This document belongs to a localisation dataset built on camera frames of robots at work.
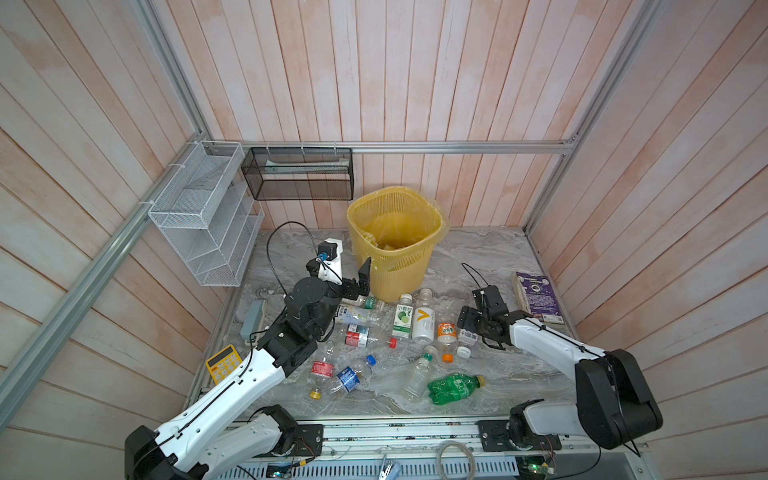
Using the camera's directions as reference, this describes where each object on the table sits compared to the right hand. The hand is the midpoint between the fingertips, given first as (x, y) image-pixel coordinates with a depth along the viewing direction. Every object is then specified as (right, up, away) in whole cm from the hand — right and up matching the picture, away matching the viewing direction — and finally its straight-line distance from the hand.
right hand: (471, 319), depth 92 cm
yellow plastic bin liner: (-23, +30, +12) cm, 39 cm away
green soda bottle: (-9, -16, -13) cm, 22 cm away
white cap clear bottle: (-3, -6, -4) cm, 8 cm away
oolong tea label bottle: (-32, +1, -2) cm, 32 cm away
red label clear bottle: (-35, -4, -7) cm, 36 cm away
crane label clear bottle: (-32, +5, +2) cm, 32 cm away
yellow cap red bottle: (-45, -12, -12) cm, 48 cm away
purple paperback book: (+24, +7, +6) cm, 25 cm away
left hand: (-35, +19, -24) cm, 47 cm away
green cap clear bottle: (-19, -14, -14) cm, 27 cm away
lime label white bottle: (-21, 0, 0) cm, 21 cm away
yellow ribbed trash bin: (-26, +11, +1) cm, 29 cm away
